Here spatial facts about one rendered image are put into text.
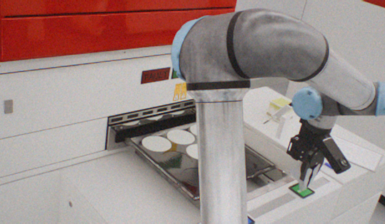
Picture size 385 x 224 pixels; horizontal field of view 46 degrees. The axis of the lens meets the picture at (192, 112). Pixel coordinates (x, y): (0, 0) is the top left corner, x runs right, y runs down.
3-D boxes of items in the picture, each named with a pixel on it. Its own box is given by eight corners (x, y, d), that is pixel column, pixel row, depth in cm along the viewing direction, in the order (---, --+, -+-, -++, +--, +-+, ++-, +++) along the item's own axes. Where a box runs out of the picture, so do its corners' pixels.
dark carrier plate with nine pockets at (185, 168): (129, 140, 153) (129, 138, 152) (204, 121, 174) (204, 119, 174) (195, 196, 131) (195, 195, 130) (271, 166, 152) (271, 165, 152)
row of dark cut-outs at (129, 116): (108, 123, 149) (108, 117, 148) (205, 102, 177) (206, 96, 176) (108, 124, 149) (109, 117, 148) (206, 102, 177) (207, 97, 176)
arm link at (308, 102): (331, 88, 100) (350, 78, 108) (286, 89, 108) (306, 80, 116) (335, 122, 102) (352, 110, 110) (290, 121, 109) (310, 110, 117)
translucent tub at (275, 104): (265, 116, 171) (269, 99, 168) (276, 112, 175) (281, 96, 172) (280, 124, 166) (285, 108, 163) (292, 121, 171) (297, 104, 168)
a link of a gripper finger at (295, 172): (289, 181, 133) (297, 155, 129) (305, 192, 129) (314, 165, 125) (282, 184, 131) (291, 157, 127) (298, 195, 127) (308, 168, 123)
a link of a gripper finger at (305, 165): (305, 175, 128) (314, 149, 125) (310, 178, 127) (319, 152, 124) (295, 179, 125) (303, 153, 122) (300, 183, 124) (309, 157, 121)
